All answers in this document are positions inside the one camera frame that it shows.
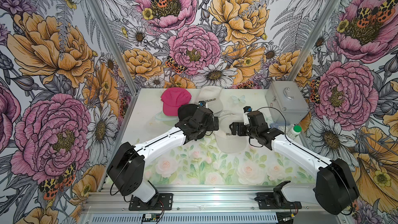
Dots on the pink cap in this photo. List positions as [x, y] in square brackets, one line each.
[173, 99]

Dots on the white bottle green lid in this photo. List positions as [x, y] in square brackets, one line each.
[294, 132]

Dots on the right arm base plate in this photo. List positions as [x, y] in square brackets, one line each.
[270, 200]

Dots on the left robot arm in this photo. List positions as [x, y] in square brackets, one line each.
[126, 170]

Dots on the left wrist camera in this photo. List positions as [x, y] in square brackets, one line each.
[203, 104]

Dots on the small circuit board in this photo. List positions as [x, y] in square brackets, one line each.
[150, 217]

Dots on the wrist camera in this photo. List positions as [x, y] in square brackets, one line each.
[203, 104]
[247, 109]

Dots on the black cap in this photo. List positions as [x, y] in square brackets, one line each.
[187, 110]

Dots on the perforated metal tray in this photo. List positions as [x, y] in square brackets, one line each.
[187, 218]

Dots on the aluminium front rail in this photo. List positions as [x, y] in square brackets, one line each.
[189, 198]

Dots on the silver metal case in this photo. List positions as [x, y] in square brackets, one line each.
[287, 102]

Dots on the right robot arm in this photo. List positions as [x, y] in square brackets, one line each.
[334, 189]

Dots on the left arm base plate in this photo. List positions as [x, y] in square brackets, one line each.
[160, 201]

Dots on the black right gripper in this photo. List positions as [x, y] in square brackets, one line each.
[240, 126]

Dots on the clear plastic bag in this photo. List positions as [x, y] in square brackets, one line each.
[281, 126]

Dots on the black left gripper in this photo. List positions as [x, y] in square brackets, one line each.
[210, 127]

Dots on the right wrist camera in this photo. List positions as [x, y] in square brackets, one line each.
[247, 109]

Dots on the white Colorado cap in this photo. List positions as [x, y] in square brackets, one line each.
[226, 141]
[211, 95]

